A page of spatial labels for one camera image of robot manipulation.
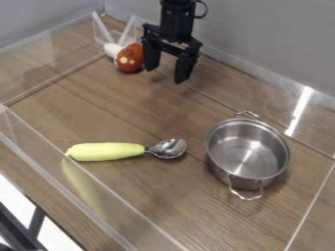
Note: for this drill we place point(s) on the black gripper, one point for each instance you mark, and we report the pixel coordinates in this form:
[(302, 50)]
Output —
[(185, 49)]

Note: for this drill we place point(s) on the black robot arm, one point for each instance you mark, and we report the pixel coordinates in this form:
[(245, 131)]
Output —
[(178, 16)]

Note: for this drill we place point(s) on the red toy mushroom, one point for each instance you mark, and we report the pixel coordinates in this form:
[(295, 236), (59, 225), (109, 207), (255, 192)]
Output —
[(127, 57)]

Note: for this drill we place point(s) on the clear acrylic barrier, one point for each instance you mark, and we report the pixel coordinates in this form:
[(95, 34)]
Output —
[(65, 97)]

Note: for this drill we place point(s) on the yellow-handled metal scoop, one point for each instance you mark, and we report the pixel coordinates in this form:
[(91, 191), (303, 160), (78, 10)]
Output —
[(90, 152)]

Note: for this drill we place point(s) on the silver pot with handles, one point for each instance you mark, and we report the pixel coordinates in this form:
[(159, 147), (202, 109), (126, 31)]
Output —
[(249, 154)]

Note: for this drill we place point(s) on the black table leg frame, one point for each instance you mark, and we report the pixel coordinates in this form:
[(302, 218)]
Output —
[(21, 237)]

